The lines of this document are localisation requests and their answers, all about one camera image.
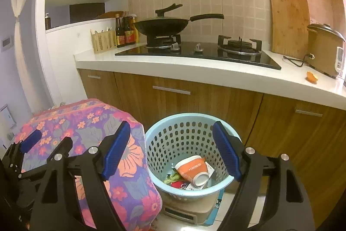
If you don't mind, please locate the yellow oil bottle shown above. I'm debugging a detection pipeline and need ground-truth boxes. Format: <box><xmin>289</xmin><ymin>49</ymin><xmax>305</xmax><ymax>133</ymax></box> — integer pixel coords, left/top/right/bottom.
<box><xmin>132</xmin><ymin>15</ymin><xmax>140</xmax><ymax>44</ymax></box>

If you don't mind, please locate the wall switch panel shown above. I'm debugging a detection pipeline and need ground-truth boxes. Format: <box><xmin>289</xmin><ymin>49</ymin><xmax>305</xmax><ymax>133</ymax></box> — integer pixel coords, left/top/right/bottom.
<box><xmin>1</xmin><ymin>35</ymin><xmax>14</xmax><ymax>51</ymax></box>

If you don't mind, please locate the light wooden board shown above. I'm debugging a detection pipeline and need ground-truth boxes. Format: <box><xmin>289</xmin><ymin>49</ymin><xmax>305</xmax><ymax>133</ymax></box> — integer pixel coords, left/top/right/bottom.
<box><xmin>96</xmin><ymin>11</ymin><xmax>127</xmax><ymax>20</ymax></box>

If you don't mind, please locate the beige rice cooker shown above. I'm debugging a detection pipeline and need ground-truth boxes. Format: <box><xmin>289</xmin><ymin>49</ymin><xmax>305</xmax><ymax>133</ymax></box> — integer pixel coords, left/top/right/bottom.
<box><xmin>307</xmin><ymin>23</ymin><xmax>346</xmax><ymax>78</ymax></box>

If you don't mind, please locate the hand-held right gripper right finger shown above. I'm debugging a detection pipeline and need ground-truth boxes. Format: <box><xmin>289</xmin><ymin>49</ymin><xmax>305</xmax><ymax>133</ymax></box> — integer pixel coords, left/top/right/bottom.
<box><xmin>212</xmin><ymin>121</ymin><xmax>317</xmax><ymax>231</ymax></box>

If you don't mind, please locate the small dark sauce bottle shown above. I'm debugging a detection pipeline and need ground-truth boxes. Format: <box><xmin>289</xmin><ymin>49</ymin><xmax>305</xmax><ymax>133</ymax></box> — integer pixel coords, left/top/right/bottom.
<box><xmin>116</xmin><ymin>14</ymin><xmax>126</xmax><ymax>48</ymax></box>

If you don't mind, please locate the black glass gas stove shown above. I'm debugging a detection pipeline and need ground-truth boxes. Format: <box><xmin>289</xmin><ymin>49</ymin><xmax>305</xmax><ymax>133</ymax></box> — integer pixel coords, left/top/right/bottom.
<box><xmin>115</xmin><ymin>40</ymin><xmax>282</xmax><ymax>70</ymax></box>

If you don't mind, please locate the yellow slotted utensil basket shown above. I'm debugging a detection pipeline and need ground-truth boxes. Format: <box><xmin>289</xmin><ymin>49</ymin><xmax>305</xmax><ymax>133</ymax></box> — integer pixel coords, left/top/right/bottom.
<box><xmin>90</xmin><ymin>29</ymin><xmax>118</xmax><ymax>54</ymax></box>

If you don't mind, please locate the white kitchen countertop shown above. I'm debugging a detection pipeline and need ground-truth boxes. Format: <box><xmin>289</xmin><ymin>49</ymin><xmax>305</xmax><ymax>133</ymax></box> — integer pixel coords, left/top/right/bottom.
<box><xmin>74</xmin><ymin>42</ymin><xmax>346</xmax><ymax>107</ymax></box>

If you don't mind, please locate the wooden kitchen cabinet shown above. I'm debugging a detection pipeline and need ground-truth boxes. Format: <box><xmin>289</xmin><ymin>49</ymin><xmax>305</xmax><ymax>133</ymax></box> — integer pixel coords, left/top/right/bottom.
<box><xmin>77</xmin><ymin>69</ymin><xmax>346</xmax><ymax>221</ymax></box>

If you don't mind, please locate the black wok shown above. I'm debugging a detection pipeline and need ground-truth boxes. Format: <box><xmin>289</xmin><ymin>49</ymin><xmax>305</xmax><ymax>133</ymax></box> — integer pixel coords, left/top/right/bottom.
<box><xmin>134</xmin><ymin>14</ymin><xmax>225</xmax><ymax>37</ymax></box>

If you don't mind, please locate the wooden cutting board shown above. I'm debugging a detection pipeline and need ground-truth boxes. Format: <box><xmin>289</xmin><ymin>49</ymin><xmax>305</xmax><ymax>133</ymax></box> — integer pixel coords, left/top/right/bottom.
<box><xmin>269</xmin><ymin>0</ymin><xmax>311</xmax><ymax>60</ymax></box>

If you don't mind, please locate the floral tablecloth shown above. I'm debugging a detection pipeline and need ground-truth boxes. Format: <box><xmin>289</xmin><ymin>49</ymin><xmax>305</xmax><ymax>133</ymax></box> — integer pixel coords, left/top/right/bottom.
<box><xmin>12</xmin><ymin>98</ymin><xmax>163</xmax><ymax>230</ymax></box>

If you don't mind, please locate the orange paper cup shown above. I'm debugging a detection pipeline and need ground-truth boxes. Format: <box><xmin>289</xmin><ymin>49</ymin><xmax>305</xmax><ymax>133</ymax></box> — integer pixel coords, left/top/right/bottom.
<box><xmin>175</xmin><ymin>155</ymin><xmax>210</xmax><ymax>186</ymax></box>

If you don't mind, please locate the large dark sauce bottle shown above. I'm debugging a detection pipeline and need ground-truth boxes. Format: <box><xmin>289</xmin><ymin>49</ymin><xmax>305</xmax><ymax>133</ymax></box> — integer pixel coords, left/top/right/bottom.
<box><xmin>123</xmin><ymin>12</ymin><xmax>136</xmax><ymax>45</ymax></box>

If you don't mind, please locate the red wrapper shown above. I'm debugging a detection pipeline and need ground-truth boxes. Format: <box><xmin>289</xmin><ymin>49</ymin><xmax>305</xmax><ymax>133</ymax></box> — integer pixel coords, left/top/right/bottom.
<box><xmin>171</xmin><ymin>181</ymin><xmax>190</xmax><ymax>190</ymax></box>

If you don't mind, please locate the light blue perforated plastic basket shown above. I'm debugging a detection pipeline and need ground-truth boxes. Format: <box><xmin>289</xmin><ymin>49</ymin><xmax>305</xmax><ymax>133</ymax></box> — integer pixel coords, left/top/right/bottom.
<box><xmin>145</xmin><ymin>113</ymin><xmax>242</xmax><ymax>196</ymax></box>

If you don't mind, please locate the black wok lid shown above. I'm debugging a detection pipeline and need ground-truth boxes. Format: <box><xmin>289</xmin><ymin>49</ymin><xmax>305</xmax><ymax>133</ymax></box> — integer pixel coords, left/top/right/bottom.
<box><xmin>155</xmin><ymin>4</ymin><xmax>183</xmax><ymax>21</ymax></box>

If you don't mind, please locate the black burner grate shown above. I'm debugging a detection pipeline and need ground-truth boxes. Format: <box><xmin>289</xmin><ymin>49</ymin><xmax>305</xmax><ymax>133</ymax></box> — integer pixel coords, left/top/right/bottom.
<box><xmin>145</xmin><ymin>34</ymin><xmax>181</xmax><ymax>49</ymax></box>
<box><xmin>218</xmin><ymin>35</ymin><xmax>263</xmax><ymax>55</ymax></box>

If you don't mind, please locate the black power cord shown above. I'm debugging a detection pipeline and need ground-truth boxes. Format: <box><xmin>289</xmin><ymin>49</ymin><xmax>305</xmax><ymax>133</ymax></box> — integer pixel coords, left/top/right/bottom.
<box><xmin>283</xmin><ymin>54</ymin><xmax>314</xmax><ymax>68</ymax></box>

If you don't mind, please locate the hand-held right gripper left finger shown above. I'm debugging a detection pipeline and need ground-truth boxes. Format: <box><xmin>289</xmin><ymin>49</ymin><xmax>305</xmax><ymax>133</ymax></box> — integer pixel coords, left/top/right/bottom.
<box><xmin>31</xmin><ymin>121</ymin><xmax>131</xmax><ymax>231</ymax></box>

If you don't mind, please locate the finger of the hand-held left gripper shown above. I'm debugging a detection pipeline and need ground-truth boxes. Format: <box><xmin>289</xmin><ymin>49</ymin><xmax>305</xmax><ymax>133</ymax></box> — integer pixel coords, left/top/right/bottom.
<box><xmin>23</xmin><ymin>136</ymin><xmax>74</xmax><ymax>173</ymax></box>
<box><xmin>8</xmin><ymin>129</ymin><xmax>43</xmax><ymax>167</ymax></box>

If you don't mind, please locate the long silver cabinet handle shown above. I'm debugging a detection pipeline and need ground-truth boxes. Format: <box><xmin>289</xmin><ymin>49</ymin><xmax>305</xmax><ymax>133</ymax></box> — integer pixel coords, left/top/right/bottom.
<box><xmin>153</xmin><ymin>86</ymin><xmax>191</xmax><ymax>95</ymax></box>

